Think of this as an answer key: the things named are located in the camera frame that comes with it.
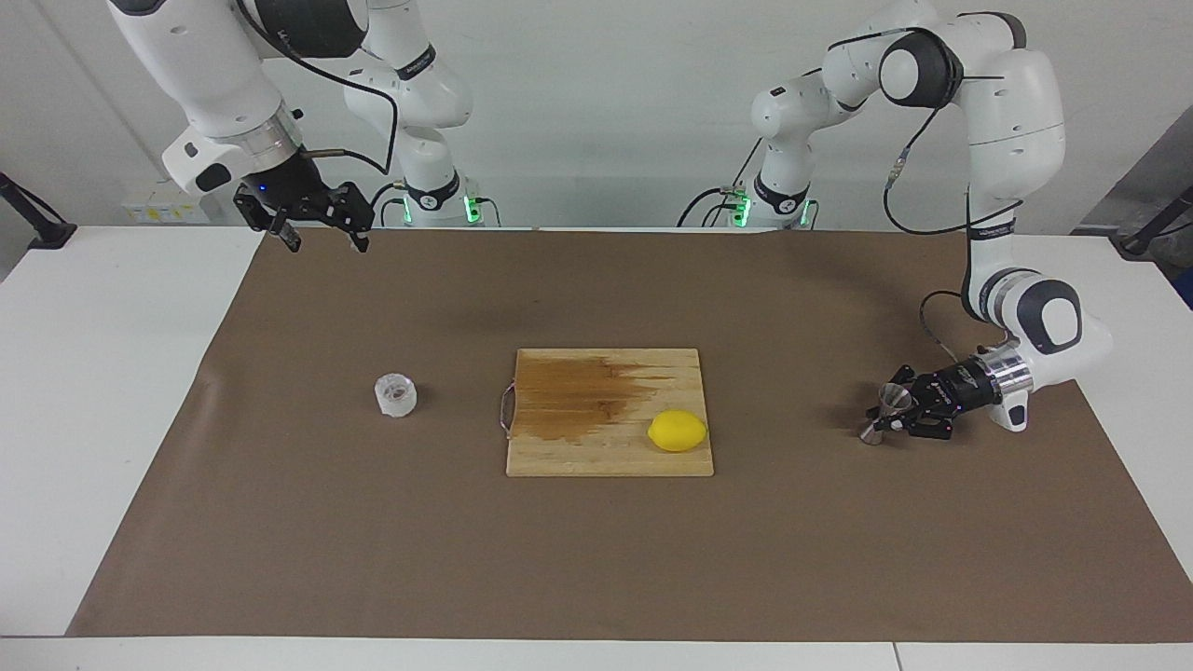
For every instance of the wooden cutting board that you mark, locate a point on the wooden cutting board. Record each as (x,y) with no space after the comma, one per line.
(596,457)

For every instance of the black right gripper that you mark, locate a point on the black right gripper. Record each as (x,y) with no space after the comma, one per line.
(294,186)

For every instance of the brown table mat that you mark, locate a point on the brown table mat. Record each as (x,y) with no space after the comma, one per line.
(373,540)

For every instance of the clear faceted glass cup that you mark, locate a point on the clear faceted glass cup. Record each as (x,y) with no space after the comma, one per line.
(395,396)

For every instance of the steel jigger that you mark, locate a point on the steel jigger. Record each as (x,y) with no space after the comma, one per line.
(897,399)

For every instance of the black clamp stand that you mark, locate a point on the black clamp stand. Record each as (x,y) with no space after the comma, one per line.
(1139,244)
(51,235)

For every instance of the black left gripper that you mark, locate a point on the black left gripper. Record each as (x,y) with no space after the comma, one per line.
(955,391)

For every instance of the blue box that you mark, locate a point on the blue box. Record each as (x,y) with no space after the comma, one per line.
(1187,289)

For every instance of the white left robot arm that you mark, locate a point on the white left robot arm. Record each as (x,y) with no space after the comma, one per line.
(1016,121)

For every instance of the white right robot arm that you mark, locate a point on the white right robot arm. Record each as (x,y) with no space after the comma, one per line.
(205,65)

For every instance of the yellow lemon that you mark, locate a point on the yellow lemon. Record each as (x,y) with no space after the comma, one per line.
(678,431)

